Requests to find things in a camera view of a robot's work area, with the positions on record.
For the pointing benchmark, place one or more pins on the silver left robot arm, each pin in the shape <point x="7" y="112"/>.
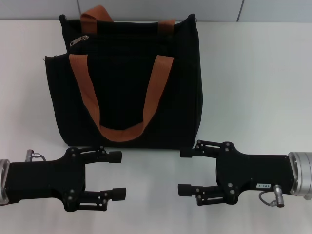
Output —
<point x="3" y="175"/>

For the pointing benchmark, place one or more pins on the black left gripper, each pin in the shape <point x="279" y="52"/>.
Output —
<point x="44" y="178"/>

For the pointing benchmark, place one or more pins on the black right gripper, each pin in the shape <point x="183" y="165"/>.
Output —
<point x="253" y="170"/>

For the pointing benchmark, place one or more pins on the silver zipper pull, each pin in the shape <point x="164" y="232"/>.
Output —
<point x="79" y="40"/>

